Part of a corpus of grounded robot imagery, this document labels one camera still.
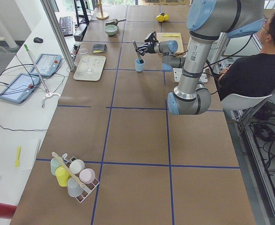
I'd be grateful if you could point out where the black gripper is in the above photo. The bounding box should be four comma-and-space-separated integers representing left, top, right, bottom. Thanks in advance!
138, 31, 161, 56

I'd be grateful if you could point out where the steel muddler black tip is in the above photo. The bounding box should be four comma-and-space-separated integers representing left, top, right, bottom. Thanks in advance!
132, 40, 144, 64

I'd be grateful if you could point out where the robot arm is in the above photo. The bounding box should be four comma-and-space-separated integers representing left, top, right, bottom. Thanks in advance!
135, 0, 264, 115

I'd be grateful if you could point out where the light blue plastic cup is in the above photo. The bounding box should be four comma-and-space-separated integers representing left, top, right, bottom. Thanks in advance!
135, 59, 145, 72

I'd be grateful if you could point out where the yellow lemon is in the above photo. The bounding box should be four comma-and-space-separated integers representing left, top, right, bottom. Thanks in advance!
156, 13, 169, 23

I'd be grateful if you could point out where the wooden cup stand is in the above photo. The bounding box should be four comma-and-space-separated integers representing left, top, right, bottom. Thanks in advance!
96, 0, 109, 20

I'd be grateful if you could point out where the white cup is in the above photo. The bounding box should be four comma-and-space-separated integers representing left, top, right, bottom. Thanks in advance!
69, 159, 85, 174

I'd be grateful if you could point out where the pink cup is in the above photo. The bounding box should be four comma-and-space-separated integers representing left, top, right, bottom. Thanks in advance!
79, 168, 96, 184

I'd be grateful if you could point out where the mint green cup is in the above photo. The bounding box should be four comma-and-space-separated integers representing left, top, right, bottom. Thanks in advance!
50, 157, 61, 176

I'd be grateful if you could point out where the yellow cup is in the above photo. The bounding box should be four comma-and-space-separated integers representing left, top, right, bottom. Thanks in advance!
55, 166, 70, 187

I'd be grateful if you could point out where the grey blue cup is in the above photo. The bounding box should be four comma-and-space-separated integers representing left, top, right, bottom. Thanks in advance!
67, 178, 83, 197

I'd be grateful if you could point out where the bamboo cutting board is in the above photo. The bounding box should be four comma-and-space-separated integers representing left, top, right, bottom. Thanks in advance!
156, 32, 185, 53

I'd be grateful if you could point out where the yellow plastic knife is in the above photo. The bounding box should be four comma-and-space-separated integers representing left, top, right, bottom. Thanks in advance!
161, 34, 180, 37

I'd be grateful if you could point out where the green bowl of ice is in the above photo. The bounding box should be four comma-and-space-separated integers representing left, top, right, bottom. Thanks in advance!
104, 24, 119, 36

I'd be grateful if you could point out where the steel ice scoop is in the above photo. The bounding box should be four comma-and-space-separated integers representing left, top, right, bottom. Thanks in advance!
105, 18, 126, 26

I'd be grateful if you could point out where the grey yellow folded cloth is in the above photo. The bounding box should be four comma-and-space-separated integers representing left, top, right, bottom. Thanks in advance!
92, 44, 107, 54

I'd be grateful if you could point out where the cream bear tray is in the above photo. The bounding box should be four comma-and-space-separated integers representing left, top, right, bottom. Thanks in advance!
74, 56, 106, 82

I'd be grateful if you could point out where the clear wine glass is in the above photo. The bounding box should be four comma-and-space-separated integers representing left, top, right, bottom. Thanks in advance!
79, 48, 92, 74

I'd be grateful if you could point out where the black keyboard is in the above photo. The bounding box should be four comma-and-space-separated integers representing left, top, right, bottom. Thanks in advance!
59, 16, 73, 37

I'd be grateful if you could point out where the far teach pendant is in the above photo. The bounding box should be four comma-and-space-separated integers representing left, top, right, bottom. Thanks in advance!
35, 53, 62, 78

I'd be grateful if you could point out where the teach pendant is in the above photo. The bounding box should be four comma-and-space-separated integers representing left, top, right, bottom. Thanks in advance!
35, 53, 62, 78
0, 73, 40, 104

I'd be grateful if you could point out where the white office chair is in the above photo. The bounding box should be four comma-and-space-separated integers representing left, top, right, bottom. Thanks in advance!
221, 89, 275, 123

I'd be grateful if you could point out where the black computer mouse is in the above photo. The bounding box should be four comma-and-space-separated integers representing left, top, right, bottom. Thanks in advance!
33, 37, 44, 44

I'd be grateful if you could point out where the seated person black shirt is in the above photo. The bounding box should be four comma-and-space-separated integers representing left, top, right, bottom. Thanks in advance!
218, 13, 275, 100

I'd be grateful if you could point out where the near teach pendant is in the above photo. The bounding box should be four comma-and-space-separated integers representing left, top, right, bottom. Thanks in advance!
0, 73, 40, 104

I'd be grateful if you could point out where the yellow plastic spoon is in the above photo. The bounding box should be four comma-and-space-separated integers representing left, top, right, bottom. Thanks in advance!
15, 146, 21, 167

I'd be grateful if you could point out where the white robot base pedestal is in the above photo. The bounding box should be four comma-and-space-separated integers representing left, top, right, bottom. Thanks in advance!
172, 67, 208, 83

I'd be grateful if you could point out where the aluminium frame post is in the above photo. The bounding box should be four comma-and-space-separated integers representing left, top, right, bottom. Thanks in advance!
40, 0, 75, 71

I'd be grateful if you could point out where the white wire cup rack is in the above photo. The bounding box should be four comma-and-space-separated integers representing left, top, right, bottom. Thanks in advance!
62, 153, 99, 203

